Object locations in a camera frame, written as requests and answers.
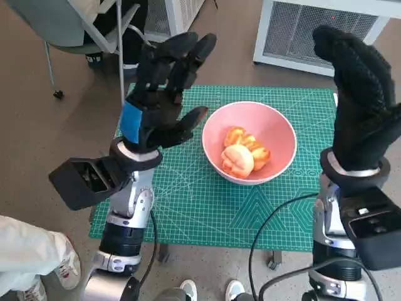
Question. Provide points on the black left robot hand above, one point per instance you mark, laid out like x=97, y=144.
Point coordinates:
x=159, y=109

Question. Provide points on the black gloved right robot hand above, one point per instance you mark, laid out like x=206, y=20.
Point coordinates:
x=363, y=109

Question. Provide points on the long toy bread loaf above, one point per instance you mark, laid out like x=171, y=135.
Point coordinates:
x=244, y=136

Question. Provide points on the pink bowl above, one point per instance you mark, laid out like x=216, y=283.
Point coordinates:
x=275, y=131

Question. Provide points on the round toy bread bun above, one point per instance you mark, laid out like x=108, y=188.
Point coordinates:
x=238, y=160

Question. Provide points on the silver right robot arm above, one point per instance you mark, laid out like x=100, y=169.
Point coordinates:
x=329, y=225

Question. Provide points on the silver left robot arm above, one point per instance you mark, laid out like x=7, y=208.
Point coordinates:
x=131, y=194

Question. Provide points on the seated person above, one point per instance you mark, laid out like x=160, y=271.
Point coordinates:
x=130, y=44

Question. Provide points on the small white mesh cabinet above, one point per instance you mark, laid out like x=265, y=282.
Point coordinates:
x=178, y=15

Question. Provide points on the green cutting mat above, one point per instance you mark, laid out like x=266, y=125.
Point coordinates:
x=194, y=203

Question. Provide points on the large white mesh cabinet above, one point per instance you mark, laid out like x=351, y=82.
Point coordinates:
x=294, y=31

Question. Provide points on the grey chair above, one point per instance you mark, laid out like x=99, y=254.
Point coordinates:
x=47, y=25

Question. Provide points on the grey table leg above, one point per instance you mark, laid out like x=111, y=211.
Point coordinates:
x=163, y=254

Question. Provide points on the table leg with caster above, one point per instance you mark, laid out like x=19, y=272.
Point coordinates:
x=274, y=259

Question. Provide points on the white shoe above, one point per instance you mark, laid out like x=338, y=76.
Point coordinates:
x=234, y=290
x=189, y=290

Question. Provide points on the standing person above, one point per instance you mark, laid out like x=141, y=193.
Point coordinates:
x=25, y=251

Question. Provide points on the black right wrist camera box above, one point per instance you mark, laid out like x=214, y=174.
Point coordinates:
x=376, y=238

